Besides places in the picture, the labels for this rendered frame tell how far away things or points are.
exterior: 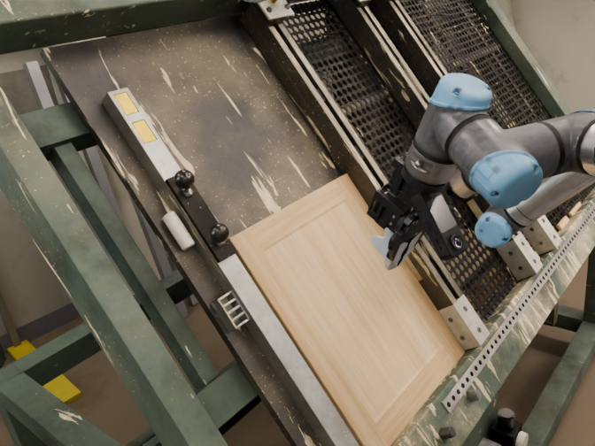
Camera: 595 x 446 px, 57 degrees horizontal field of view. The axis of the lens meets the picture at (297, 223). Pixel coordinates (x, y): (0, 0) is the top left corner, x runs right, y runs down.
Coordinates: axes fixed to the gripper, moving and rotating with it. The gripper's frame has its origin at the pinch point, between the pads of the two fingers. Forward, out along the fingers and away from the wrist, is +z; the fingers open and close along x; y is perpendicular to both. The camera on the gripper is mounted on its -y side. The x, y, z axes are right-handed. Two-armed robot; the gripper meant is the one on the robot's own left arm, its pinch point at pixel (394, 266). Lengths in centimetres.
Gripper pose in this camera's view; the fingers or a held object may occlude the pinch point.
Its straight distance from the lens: 98.2
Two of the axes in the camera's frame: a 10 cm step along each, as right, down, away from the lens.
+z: -2.0, 7.1, 6.7
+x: -7.2, 3.5, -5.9
